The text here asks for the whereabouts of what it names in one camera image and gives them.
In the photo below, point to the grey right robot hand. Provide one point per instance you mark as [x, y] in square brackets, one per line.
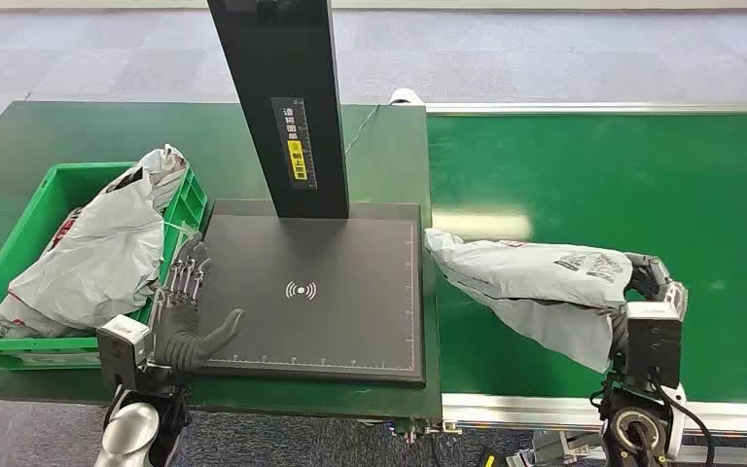
[647, 274]

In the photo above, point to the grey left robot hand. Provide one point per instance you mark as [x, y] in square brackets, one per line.
[177, 335]

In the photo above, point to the grey mailer bag red print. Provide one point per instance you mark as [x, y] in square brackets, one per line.
[528, 283]

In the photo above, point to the green conveyor belt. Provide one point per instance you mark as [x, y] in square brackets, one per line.
[605, 180]

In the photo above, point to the white conveyor roller end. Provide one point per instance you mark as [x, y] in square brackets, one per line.
[406, 96]

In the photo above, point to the crumpled grey mailer bag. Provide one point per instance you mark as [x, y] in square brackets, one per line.
[103, 258]

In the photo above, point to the white plastic strip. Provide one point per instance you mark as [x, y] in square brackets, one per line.
[183, 227]

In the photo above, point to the green plastic crate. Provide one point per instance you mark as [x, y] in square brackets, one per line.
[38, 213]

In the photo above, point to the black yellow ruler label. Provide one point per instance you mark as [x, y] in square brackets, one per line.
[295, 145]

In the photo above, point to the yellow black tool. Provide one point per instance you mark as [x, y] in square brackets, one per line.
[489, 460]

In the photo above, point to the metal table edge fittings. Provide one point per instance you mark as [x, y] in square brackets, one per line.
[422, 430]

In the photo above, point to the black scanner column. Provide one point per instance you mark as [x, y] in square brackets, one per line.
[283, 58]

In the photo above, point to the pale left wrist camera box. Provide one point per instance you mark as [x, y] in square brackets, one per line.
[122, 351]

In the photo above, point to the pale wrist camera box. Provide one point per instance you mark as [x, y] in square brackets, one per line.
[122, 351]
[654, 345]

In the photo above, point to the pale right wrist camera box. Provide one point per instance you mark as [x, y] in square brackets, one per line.
[654, 345]

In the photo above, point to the black scanner base plate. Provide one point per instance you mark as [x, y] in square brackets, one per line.
[335, 322]

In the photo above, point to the aluminium conveyor frame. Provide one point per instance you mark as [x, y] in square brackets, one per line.
[528, 412]

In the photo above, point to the metal conveyor bracket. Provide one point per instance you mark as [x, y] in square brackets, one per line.
[554, 451]

